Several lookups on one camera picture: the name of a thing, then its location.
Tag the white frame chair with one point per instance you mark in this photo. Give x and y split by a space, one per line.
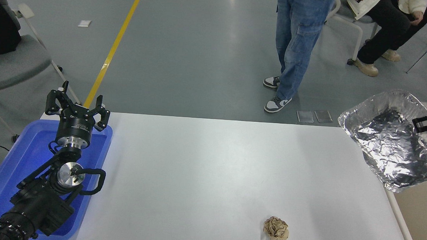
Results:
353 26

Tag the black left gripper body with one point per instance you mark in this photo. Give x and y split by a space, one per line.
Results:
74 126

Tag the grey padded chair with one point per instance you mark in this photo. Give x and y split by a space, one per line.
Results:
15 62

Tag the large pale plastic bin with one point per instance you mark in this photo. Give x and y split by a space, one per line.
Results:
424 219

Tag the person's hand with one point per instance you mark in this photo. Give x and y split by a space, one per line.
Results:
417 18

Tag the crumpled tan paper ball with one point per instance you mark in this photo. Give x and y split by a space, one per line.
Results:
276 230

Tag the seated person with tan shoes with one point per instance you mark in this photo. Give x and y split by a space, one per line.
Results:
382 30

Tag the silver foil tray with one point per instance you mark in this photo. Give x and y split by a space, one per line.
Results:
391 144

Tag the standing person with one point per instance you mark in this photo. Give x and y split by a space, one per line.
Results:
298 36

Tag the blue plastic tray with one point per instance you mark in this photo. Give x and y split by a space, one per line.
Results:
17 161

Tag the clear floor plate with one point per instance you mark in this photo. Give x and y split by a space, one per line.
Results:
305 116
323 116

